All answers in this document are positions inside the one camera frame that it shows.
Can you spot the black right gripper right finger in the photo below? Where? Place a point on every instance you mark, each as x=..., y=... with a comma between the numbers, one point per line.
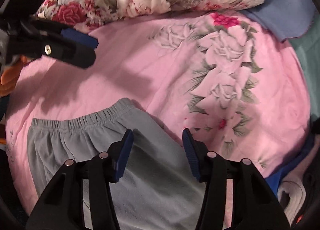
x=203, y=162

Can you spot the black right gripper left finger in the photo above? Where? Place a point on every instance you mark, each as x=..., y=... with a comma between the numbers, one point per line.
x=109, y=166

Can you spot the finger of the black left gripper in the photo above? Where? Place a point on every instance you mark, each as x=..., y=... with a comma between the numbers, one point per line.
x=60, y=35
x=82, y=56

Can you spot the grey-blue pants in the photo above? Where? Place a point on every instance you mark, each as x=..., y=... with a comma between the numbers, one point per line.
x=155, y=188

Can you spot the person's left hand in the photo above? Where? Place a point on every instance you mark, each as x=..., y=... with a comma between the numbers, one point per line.
x=11, y=75

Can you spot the blue folded garment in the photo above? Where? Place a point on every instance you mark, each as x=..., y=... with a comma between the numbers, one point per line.
x=275, y=178

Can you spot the pink floral bed sheet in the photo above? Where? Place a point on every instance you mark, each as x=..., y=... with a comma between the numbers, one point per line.
x=233, y=85

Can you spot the grey folded garment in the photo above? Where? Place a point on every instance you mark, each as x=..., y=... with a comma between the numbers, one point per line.
x=291, y=192

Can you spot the teal heart-print blanket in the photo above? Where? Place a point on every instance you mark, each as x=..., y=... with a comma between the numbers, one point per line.
x=307, y=50

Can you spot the blue plaid sheet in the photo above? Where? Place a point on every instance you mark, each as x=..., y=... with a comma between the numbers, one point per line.
x=284, y=18

